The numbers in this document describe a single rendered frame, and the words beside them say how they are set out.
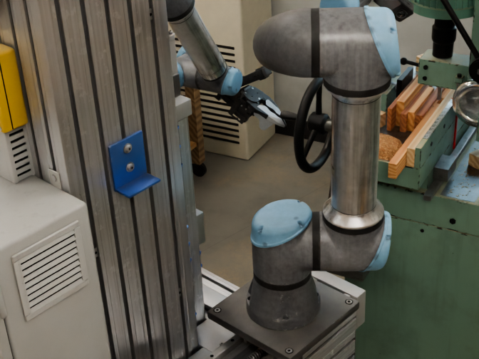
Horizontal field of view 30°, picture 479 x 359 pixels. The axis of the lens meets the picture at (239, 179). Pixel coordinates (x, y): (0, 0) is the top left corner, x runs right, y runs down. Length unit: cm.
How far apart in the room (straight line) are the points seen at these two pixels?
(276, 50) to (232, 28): 224
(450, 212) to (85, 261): 106
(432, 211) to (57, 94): 115
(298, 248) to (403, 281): 77
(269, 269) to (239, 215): 189
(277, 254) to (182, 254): 19
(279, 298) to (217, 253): 166
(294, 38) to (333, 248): 44
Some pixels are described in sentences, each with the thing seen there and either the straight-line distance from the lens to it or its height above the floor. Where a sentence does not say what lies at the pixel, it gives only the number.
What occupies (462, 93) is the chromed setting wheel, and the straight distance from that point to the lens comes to 218.
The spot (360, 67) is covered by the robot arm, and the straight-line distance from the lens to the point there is 147.
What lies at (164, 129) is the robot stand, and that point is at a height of 125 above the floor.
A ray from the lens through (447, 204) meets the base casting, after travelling 224.
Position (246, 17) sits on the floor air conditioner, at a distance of 373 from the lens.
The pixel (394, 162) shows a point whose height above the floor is 94.
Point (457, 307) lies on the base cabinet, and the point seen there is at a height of 48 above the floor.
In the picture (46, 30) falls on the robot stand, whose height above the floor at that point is 151.
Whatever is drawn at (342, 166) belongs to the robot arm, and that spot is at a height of 118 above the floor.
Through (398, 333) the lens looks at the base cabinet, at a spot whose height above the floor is 33.
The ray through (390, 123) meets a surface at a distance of 230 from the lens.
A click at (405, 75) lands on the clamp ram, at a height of 99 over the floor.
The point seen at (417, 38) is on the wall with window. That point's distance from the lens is 375.
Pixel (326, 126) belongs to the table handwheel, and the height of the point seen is 81.
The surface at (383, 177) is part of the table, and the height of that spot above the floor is 85.
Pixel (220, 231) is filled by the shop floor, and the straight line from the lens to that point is 352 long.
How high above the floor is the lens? 199
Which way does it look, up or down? 31 degrees down
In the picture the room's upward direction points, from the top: 3 degrees counter-clockwise
